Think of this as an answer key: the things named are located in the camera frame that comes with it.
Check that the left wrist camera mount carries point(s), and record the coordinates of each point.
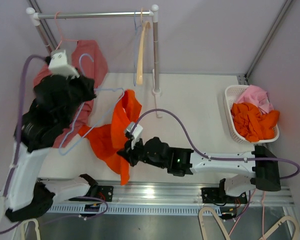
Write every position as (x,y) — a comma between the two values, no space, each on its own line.
(59,64)

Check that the aluminium mounting rail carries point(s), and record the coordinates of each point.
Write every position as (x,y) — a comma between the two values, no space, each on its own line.
(139,198)

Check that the beige plastic hanger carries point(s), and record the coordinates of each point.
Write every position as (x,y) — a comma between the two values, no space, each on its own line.
(141,16)
(140,66)

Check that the silver clothes rack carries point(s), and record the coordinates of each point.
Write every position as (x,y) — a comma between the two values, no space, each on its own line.
(38,20)

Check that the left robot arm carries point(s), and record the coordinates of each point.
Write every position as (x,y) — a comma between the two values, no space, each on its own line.
(57,99)

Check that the light pink t shirt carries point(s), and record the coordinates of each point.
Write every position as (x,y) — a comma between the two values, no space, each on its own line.
(256,96)

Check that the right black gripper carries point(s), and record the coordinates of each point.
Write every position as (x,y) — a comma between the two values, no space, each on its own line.
(128,153)

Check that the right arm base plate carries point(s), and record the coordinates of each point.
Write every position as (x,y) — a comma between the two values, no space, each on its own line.
(218,197)

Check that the beige hanger bottom right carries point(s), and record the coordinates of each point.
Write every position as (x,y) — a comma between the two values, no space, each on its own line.
(280,222)

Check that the beige hanger bottom centre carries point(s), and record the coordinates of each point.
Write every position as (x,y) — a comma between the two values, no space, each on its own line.
(207,217)

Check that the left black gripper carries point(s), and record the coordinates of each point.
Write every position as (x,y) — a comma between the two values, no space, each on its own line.
(86,84)

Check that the orange t shirt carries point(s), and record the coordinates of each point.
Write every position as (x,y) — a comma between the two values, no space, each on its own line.
(253,125)
(108,139)

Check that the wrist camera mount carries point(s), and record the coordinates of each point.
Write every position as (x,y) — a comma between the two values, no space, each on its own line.
(133,133)
(59,64)

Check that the pink plastic hanger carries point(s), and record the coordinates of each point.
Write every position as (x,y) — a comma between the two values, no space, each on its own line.
(61,35)

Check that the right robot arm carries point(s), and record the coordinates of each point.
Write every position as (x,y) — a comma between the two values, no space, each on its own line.
(257,169)

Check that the salmon pink t shirt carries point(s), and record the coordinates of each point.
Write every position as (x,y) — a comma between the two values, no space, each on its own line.
(88,60)

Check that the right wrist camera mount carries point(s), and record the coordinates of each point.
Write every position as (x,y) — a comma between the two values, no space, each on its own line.
(133,133)

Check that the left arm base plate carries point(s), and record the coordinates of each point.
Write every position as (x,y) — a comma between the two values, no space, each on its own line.
(103,192)

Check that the white plastic laundry basket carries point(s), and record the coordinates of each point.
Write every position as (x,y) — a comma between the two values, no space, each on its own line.
(231,94)

